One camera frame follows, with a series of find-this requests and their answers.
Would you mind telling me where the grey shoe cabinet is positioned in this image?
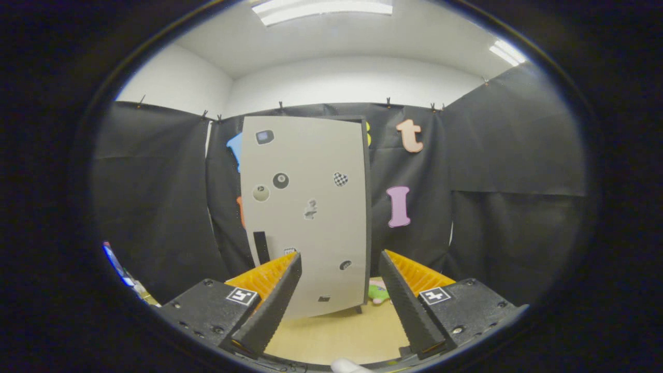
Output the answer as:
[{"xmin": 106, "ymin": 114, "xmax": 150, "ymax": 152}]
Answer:
[{"xmin": 242, "ymin": 114, "xmax": 373, "ymax": 315}]

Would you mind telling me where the black cabinet door handle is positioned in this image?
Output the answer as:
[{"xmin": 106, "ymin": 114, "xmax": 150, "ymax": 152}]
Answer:
[{"xmin": 253, "ymin": 231, "xmax": 271, "ymax": 266}]

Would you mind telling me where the blue and white object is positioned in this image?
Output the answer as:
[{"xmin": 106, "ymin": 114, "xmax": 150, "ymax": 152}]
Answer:
[{"xmin": 102, "ymin": 241, "xmax": 136, "ymax": 286}]

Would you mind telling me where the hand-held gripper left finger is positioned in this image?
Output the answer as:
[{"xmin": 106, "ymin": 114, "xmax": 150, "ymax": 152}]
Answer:
[{"xmin": 155, "ymin": 251, "xmax": 302, "ymax": 359}]

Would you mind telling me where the light grey shoe cabinet door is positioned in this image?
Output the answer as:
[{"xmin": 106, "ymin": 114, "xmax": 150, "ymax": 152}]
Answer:
[{"xmin": 240, "ymin": 115, "xmax": 369, "ymax": 319}]

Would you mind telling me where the black backdrop cloth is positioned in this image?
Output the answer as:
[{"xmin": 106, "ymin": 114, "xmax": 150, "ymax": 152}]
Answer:
[{"xmin": 91, "ymin": 62, "xmax": 588, "ymax": 311}]

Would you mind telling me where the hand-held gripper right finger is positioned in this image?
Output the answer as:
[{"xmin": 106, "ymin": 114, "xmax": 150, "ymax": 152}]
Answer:
[{"xmin": 378, "ymin": 249, "xmax": 530, "ymax": 361}]

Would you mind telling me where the small ceiling light panel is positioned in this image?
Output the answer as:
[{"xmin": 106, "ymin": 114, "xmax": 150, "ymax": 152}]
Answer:
[{"xmin": 488, "ymin": 39, "xmax": 528, "ymax": 68}]

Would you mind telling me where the long ceiling light panel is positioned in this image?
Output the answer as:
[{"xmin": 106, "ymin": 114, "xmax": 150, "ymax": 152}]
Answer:
[{"xmin": 251, "ymin": 0, "xmax": 394, "ymax": 27}]

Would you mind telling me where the pale yellowish clutter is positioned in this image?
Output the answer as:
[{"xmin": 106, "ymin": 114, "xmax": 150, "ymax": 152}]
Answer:
[{"xmin": 132, "ymin": 280, "xmax": 160, "ymax": 307}]

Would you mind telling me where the green pink plush toy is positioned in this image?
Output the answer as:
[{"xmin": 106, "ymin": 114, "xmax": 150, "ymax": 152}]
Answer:
[{"xmin": 368, "ymin": 280, "xmax": 392, "ymax": 305}]

